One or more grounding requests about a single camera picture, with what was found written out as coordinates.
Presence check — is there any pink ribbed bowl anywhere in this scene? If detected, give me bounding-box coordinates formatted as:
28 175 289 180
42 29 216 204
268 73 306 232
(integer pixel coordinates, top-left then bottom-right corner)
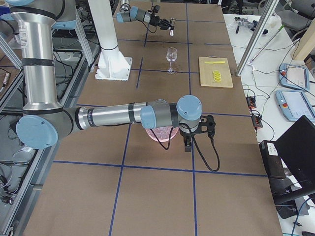
145 126 179 143

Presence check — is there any orange relay board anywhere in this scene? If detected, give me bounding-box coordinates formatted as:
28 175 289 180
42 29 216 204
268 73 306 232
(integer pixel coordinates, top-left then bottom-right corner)
251 114 263 129
246 96 256 109

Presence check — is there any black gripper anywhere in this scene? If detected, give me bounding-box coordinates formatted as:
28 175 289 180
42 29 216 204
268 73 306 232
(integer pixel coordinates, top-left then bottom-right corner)
179 122 198 151
149 14 174 30

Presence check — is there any teach pendant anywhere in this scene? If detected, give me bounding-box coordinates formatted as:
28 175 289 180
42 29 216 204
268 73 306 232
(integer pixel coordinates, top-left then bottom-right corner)
275 89 315 122
279 63 310 91

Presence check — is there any teach pendant far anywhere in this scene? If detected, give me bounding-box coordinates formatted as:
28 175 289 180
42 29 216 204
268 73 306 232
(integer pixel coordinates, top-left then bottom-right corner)
279 63 310 91

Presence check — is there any orange relay board far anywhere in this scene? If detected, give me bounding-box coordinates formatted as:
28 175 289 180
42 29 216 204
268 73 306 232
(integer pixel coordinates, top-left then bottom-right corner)
246 96 256 109

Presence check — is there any black box with label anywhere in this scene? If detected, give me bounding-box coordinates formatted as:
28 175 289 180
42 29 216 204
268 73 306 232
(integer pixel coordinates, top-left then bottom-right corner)
259 140 286 179

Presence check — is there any clear wine glass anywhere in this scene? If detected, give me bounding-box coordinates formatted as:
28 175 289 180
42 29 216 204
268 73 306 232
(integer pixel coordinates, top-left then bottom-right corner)
166 47 177 74

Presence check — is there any clear ice cube pile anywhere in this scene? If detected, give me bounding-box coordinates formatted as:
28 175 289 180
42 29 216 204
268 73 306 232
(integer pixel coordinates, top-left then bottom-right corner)
146 126 172 142

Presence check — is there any yellow plastic knife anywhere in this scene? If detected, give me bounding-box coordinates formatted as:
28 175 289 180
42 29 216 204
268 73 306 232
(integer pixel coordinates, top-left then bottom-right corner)
204 60 225 64

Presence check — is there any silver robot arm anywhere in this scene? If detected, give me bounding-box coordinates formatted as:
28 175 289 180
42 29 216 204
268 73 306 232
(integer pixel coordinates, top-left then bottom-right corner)
116 5 176 31
8 0 202 149

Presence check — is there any teach pendant near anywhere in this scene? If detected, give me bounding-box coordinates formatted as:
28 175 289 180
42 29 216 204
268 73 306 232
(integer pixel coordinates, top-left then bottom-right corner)
275 89 315 122

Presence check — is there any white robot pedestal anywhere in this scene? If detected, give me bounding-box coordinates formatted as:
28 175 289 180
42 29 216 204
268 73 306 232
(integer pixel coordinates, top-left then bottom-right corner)
88 0 132 81

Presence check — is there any steel cocktail jigger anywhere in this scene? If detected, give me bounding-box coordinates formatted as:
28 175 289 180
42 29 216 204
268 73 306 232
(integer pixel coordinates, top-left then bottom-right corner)
169 18 176 37

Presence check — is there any aluminium profile post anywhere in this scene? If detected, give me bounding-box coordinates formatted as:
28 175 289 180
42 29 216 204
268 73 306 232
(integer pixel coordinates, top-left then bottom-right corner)
236 0 279 76

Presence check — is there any orange relay board near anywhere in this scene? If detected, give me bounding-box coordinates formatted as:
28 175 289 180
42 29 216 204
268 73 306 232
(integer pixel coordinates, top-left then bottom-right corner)
251 114 263 129

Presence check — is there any bamboo cutting board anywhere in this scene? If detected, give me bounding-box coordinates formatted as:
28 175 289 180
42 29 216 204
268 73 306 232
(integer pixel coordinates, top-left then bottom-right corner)
198 57 233 88

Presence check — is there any black laptop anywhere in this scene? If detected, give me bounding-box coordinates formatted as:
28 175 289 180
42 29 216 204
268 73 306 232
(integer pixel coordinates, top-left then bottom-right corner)
274 115 315 184

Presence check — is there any blue network cable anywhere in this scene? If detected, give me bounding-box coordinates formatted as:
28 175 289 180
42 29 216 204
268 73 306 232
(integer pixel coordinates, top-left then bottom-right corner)
290 196 315 236

